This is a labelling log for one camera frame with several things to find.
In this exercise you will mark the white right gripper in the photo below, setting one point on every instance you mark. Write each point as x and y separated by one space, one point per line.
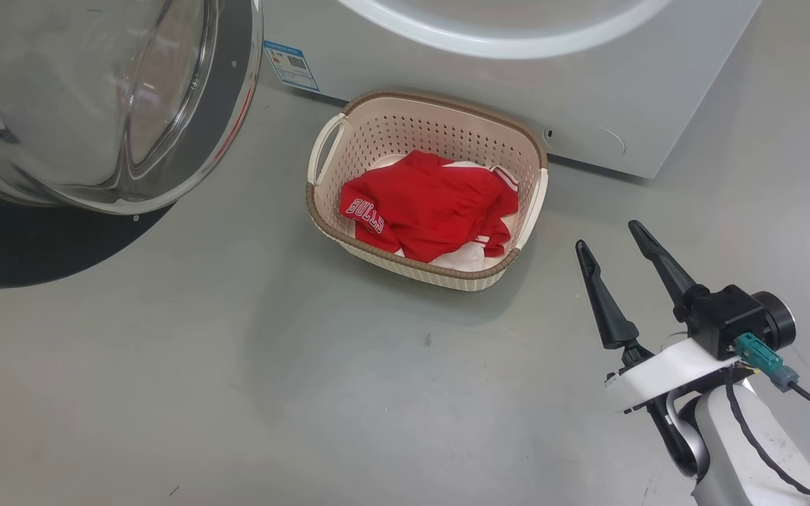
665 372

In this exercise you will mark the red Bulls jersey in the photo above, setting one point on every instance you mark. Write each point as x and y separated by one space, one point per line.
433 204

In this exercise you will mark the round glass washing machine door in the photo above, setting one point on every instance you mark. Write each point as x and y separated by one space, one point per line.
25 253

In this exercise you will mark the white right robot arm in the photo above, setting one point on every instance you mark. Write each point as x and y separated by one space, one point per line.
721 457

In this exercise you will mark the white front-load washing machine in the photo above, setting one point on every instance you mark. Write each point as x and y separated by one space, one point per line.
588 84

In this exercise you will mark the cream perforated laundry basket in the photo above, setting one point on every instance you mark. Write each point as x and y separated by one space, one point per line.
377 133

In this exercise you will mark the blue energy label sticker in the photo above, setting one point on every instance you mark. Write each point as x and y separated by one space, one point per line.
291 65

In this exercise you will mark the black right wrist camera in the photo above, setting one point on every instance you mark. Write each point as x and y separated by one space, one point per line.
728 316

